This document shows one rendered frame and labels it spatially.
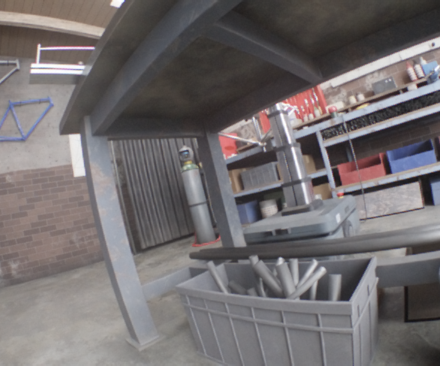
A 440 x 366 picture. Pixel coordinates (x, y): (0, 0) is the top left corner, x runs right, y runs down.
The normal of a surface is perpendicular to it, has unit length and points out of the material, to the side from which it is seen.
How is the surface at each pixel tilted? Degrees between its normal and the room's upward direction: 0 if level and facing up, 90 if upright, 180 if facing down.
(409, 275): 90
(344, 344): 90
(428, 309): 90
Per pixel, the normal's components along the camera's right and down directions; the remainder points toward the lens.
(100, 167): 0.68, -0.21
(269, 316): -0.69, 0.13
